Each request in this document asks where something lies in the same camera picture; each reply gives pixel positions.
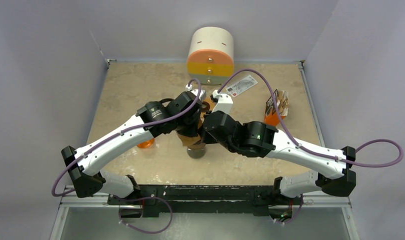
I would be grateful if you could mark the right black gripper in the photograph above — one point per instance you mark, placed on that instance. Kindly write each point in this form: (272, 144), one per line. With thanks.
(208, 136)

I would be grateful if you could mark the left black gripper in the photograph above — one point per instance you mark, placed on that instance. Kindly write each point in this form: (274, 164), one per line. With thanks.
(193, 131)

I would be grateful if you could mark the brown paper coffee filter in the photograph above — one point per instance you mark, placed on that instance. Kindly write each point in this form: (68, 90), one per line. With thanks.
(194, 142)

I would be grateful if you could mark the light wooden ring coaster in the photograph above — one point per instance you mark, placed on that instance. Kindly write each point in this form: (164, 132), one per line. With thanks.
(207, 105)

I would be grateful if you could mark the glass carafe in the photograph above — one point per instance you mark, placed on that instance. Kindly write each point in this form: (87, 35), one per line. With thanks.
(196, 153)

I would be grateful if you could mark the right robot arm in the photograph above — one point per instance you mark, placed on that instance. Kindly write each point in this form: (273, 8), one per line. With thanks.
(330, 169)

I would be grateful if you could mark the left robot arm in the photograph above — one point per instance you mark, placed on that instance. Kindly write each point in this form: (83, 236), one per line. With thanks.
(85, 164)

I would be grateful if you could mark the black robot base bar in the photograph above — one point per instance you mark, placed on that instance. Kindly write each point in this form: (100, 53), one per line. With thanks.
(258, 200)

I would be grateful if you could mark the orange coffee filter box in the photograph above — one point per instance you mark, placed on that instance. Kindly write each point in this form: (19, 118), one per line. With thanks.
(273, 115)

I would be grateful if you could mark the white printed packet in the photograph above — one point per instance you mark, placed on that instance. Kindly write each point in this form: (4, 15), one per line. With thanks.
(241, 86)

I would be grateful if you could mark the round three-drawer storage box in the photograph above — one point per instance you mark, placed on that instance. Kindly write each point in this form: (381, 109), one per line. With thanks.
(211, 55)

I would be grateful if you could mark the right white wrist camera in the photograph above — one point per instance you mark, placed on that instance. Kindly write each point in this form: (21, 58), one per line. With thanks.
(223, 102)

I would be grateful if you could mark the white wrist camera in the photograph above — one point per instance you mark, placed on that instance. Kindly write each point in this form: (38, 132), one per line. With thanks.
(223, 102)
(201, 94)

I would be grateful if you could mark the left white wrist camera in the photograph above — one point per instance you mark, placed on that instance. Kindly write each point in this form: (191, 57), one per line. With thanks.
(201, 94)

